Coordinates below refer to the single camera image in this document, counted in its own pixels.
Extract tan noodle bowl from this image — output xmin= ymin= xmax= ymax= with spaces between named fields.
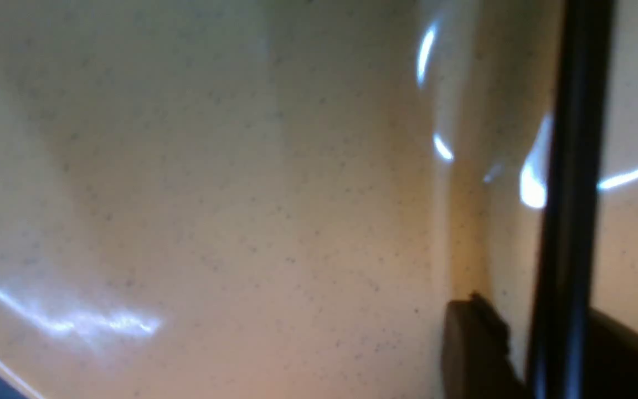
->
xmin=0 ymin=0 xmax=638 ymax=399

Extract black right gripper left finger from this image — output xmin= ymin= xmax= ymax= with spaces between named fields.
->
xmin=441 ymin=292 xmax=530 ymax=398

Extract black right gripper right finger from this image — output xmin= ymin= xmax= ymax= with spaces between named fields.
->
xmin=586 ymin=309 xmax=638 ymax=398

